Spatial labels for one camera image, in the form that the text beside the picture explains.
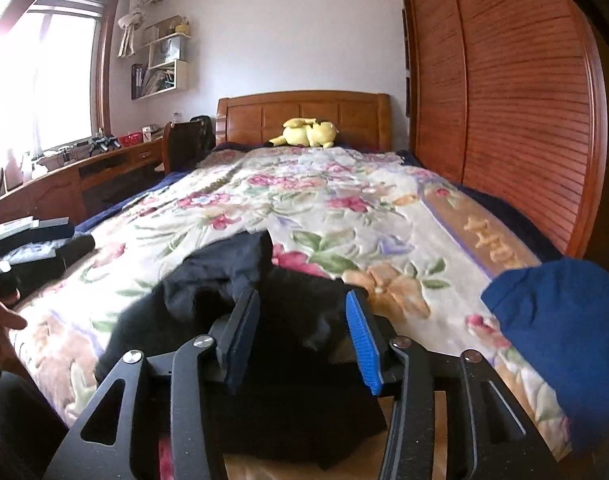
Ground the black trench coat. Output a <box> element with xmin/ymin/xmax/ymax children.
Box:
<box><xmin>94</xmin><ymin>231</ymin><xmax>386</xmax><ymax>469</ymax></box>

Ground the person's left hand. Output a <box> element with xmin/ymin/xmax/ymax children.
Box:
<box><xmin>0</xmin><ymin>289</ymin><xmax>28</xmax><ymax>376</ymax></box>

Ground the wooden desk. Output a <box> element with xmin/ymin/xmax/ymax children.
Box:
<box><xmin>0</xmin><ymin>140</ymin><xmax>162</xmax><ymax>224</ymax></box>

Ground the blue folded garment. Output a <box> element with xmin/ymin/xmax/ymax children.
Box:
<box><xmin>481</xmin><ymin>258</ymin><xmax>609</xmax><ymax>450</ymax></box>

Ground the red basket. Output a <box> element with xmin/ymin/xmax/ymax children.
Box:
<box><xmin>118</xmin><ymin>131</ymin><xmax>143</xmax><ymax>148</ymax></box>

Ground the navy bed sheet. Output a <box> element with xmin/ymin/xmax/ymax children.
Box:
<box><xmin>76</xmin><ymin>155</ymin><xmax>563</xmax><ymax>262</ymax></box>

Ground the floral bed blanket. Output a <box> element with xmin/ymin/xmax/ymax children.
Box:
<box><xmin>9</xmin><ymin>148</ymin><xmax>570</xmax><ymax>458</ymax></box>

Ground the yellow plush toy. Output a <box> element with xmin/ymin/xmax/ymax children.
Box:
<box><xmin>270</xmin><ymin>118</ymin><xmax>339</xmax><ymax>148</ymax></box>

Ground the wooden bed headboard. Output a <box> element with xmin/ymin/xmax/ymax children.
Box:
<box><xmin>214</xmin><ymin>90</ymin><xmax>393</xmax><ymax>152</ymax></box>

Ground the tied white curtain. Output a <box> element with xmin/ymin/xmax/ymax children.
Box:
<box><xmin>118</xmin><ymin>0</ymin><xmax>158</xmax><ymax>58</ymax></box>

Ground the wooden louvered wardrobe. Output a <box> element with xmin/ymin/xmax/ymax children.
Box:
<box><xmin>403</xmin><ymin>0</ymin><xmax>607</xmax><ymax>258</ymax></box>

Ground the white wall shelf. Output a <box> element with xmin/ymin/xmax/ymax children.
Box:
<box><xmin>131</xmin><ymin>15</ymin><xmax>190</xmax><ymax>101</ymax></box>

